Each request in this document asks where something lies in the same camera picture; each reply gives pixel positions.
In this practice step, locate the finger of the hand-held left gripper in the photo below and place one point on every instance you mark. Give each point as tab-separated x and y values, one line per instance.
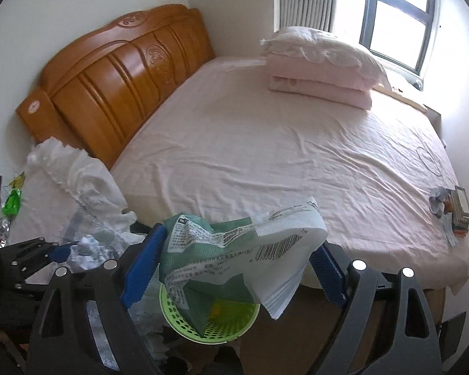
27	277
60	252

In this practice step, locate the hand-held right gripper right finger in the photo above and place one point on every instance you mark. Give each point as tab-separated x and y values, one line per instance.
328	275

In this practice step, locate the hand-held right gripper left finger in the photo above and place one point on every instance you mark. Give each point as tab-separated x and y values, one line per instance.
144	265

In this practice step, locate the clear plastic wrapper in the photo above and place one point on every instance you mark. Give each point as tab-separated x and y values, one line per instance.
92	250

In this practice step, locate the green white snack packet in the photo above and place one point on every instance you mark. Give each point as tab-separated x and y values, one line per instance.
219	250

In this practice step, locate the green plastic mesh basket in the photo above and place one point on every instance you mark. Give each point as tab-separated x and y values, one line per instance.
228	328

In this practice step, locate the silver foil wrapper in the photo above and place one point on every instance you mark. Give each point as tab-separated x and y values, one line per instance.
4	232

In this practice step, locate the bright green wrapper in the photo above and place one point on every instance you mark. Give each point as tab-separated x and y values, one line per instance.
11	203

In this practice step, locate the yellow green wrapper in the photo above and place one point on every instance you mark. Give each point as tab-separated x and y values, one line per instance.
18	180

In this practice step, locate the white lace cloth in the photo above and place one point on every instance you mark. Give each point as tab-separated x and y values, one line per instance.
82	175

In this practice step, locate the white paper scrap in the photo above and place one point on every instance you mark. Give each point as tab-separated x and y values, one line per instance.
451	234

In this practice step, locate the crumpled blue white wrapper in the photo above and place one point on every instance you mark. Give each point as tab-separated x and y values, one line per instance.
438	201

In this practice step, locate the dark flat object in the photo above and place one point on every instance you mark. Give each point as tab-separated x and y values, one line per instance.
453	332

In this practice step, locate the bed with pink sheet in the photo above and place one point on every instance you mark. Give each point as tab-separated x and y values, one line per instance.
258	144

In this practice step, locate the carved wooden headboard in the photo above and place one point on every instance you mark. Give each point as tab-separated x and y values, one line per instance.
113	78

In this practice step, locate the folded pink quilt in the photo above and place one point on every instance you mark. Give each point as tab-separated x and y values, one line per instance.
316	86

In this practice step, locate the light wooden plank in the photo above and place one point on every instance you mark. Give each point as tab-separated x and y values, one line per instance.
410	103

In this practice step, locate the dark framed window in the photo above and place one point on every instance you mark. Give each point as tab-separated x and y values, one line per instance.
369	7

